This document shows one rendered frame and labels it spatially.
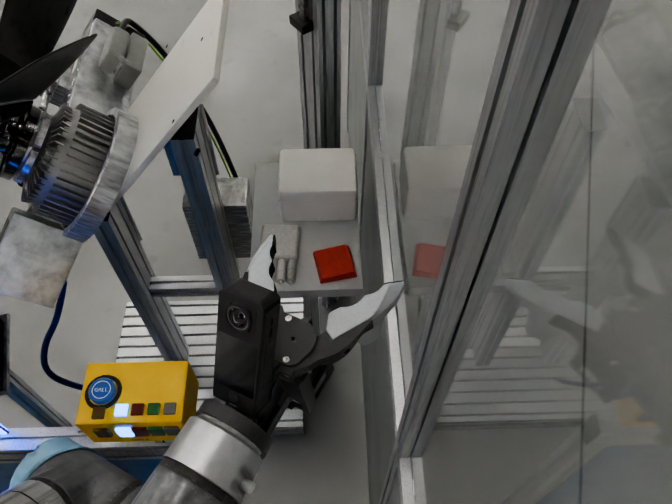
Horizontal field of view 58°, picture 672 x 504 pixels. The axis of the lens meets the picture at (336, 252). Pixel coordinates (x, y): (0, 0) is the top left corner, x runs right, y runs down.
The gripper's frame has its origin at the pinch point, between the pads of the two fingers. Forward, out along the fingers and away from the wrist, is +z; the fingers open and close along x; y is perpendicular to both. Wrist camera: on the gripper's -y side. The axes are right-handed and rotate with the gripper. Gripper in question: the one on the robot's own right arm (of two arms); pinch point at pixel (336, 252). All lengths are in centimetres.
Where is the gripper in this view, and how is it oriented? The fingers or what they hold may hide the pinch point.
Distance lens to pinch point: 61.2
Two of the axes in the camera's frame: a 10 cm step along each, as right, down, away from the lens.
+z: 4.7, -7.3, 5.0
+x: 8.7, 3.1, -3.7
